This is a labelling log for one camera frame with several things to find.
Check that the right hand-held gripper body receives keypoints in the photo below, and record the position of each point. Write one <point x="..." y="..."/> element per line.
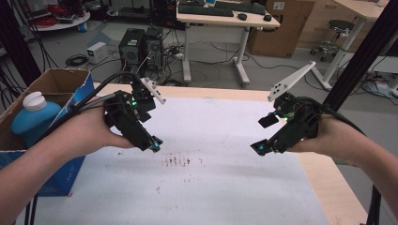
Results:
<point x="300" y="122"/>

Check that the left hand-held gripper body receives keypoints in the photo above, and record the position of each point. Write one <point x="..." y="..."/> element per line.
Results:
<point x="125" y="118"/>

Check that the blue-sided cardboard box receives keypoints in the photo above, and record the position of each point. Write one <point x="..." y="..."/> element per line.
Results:
<point x="53" y="76"/>

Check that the blue bottle with white cap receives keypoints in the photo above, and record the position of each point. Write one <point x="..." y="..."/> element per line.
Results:
<point x="34" y="125"/>

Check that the person's right hand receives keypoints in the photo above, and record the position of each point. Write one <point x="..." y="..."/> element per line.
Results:
<point x="331" y="140"/>

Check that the person's left hand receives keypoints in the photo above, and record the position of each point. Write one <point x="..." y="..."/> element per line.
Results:
<point x="87" y="134"/>

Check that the white foam mat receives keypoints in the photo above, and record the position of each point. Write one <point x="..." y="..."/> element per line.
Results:
<point x="203" y="187"/>

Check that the white power strip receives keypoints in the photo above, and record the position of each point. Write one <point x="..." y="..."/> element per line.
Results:
<point x="178" y="56"/>

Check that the black computer tower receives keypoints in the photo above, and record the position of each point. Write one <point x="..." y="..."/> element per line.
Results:
<point x="131" y="47"/>
<point x="153" y="47"/>

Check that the small white power supply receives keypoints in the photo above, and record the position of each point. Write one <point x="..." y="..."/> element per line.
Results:
<point x="97" y="52"/>

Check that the large brown cardboard box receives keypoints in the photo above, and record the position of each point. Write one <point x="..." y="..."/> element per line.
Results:
<point x="281" y="34"/>

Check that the pile of floor clutter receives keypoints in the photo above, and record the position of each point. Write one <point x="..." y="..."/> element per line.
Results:
<point x="380" y="85"/>

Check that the black computer mouse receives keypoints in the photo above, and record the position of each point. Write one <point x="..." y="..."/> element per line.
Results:
<point x="241" y="16"/>
<point x="267" y="18"/>

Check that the black round stool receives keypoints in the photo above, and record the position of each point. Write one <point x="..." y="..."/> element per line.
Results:
<point x="340" y="24"/>

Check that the round white table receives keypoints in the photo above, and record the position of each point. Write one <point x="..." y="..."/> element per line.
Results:
<point x="72" y="21"/>

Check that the wooden desk with white legs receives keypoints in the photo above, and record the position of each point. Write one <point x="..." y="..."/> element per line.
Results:
<point x="219" y="21"/>

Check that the black metal stand leg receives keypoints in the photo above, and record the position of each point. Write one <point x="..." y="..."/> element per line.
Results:
<point x="374" y="206"/>

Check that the black keyboard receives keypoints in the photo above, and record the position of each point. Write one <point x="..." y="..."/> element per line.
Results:
<point x="203" y="11"/>
<point x="247" y="7"/>

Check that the light wooden desk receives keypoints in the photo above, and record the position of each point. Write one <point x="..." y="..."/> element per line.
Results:
<point x="363" y="7"/>

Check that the black metal frame post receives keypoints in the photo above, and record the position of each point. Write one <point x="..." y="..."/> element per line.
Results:
<point x="15" y="40"/>
<point x="366" y="47"/>

